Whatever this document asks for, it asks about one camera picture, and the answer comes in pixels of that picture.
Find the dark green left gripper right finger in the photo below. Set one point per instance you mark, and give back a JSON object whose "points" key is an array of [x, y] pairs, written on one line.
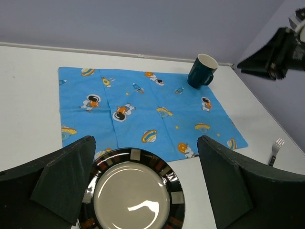
{"points": [[247, 194]]}

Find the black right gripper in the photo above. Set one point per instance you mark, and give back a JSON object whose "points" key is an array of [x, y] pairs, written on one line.
{"points": [[285, 51]]}

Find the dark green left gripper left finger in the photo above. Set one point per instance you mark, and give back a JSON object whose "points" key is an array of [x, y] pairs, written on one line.
{"points": [[46, 193]]}

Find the silver fork black handle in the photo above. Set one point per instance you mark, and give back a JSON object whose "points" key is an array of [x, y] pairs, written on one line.
{"points": [[275, 149]]}

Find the teal mug cream inside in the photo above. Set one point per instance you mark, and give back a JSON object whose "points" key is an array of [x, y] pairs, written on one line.
{"points": [[202, 71]]}

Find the black rimmed cream plate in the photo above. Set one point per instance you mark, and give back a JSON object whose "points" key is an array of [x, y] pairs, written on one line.
{"points": [[131, 188]]}

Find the blue space print cloth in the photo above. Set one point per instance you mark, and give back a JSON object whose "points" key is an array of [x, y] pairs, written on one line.
{"points": [[158, 112]]}

